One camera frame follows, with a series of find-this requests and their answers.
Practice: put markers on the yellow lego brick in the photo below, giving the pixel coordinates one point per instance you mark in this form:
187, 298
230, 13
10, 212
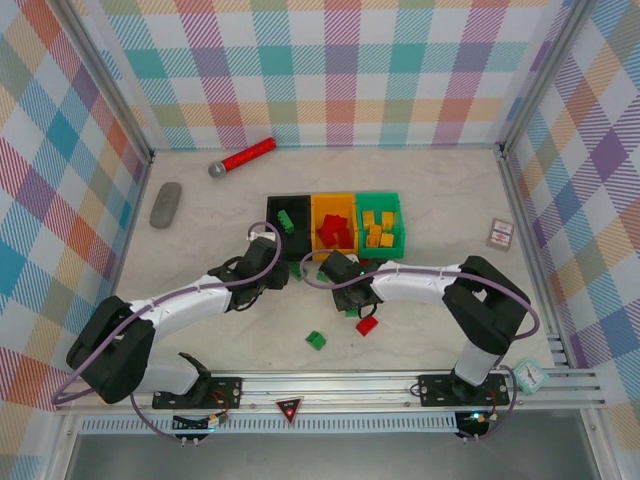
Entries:
386, 240
374, 231
369, 218
387, 220
371, 243

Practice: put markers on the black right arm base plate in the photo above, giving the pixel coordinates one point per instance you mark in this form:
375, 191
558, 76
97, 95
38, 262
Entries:
435, 390

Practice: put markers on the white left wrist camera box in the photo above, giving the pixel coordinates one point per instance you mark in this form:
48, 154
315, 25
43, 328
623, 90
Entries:
260, 235

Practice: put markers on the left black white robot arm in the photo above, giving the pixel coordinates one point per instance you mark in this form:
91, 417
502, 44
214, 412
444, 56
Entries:
115, 345

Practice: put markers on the red lego brick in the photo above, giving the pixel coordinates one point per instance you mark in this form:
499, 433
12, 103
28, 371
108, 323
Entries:
334, 222
367, 326
324, 236
344, 240

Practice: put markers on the aluminium frame rail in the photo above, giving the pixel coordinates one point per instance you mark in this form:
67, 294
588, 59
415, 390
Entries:
325, 387

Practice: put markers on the small card box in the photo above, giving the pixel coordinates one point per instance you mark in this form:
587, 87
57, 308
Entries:
500, 235

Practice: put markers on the small teal clock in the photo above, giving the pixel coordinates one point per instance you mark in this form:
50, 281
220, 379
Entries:
531, 376

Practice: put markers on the red triangle sign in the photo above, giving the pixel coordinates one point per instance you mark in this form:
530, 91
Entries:
289, 407

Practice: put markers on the orange plastic bin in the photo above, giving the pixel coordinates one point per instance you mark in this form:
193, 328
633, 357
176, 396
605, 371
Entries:
317, 205

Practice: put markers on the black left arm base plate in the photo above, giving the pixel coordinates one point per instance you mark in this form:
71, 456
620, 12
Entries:
225, 390

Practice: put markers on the black plastic bin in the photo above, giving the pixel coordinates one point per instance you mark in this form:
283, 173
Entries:
300, 215

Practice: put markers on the aluminium corner post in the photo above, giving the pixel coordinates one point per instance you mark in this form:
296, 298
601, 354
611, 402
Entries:
545, 75
107, 85

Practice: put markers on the green plastic bin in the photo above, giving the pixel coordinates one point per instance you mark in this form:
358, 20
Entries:
400, 225

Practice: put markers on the green lego brick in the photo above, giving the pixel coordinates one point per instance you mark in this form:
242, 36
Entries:
286, 221
316, 340
352, 313
322, 276
296, 270

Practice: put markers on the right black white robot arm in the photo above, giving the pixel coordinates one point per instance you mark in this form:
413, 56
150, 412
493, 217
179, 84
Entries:
485, 310

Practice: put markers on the aluminium side rail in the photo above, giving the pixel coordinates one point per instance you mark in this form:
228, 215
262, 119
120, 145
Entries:
134, 215
517, 200

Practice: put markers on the grey oval stone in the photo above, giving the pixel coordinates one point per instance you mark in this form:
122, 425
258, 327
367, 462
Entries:
165, 206

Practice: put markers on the yellow power connector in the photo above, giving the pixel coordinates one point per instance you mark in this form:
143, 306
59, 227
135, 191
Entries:
212, 420
480, 419

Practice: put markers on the red toy microphone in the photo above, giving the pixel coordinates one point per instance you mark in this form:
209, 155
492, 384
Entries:
247, 152

